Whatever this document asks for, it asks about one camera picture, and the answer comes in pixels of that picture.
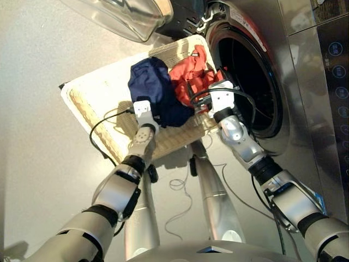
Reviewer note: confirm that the red garment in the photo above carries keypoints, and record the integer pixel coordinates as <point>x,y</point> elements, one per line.
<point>191,73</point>

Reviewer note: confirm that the navy blue garment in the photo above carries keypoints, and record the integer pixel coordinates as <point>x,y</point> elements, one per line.
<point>152,82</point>

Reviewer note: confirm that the pale woven basket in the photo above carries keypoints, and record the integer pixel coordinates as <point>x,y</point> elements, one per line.
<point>95,103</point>

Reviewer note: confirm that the grey washing machine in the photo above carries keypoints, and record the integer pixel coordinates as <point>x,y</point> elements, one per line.
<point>302,82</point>

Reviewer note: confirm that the round glass washing machine door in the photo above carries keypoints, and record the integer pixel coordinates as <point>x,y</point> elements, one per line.
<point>131,19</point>

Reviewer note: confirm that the black round stand wheel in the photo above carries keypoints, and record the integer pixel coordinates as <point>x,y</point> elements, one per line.
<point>193,167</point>
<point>152,174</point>

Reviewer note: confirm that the silver door hinge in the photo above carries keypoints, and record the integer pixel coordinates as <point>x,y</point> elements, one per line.
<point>207,19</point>

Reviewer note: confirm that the white red warning label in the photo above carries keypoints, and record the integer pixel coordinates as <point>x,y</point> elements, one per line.
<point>245,24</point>

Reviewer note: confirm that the silver robot leg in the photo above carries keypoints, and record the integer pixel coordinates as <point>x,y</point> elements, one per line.
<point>218,204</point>
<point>141,218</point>

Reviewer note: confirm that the silver robot torso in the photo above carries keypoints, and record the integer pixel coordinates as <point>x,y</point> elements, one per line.
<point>169,253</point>

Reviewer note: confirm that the dark touch control panel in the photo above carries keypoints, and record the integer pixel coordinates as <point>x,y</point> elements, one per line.
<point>336,82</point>

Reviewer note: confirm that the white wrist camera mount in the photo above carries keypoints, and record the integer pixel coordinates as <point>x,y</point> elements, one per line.
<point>143,110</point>
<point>222,98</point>

